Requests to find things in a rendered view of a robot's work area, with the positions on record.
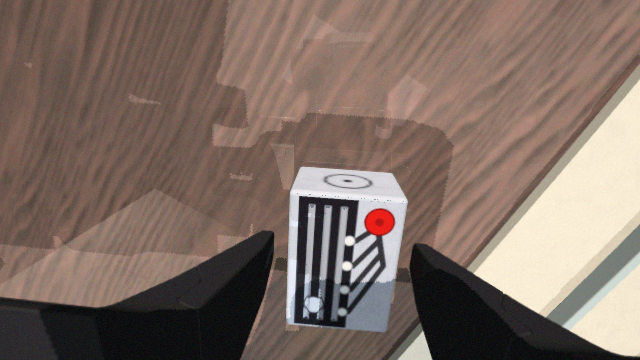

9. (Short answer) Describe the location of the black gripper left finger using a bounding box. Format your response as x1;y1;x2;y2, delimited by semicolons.
0;230;274;360

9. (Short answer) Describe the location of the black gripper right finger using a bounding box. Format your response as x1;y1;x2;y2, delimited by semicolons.
410;243;640;360

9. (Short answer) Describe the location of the cream flat rectangular slab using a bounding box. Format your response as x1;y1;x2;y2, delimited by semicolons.
467;63;640;357

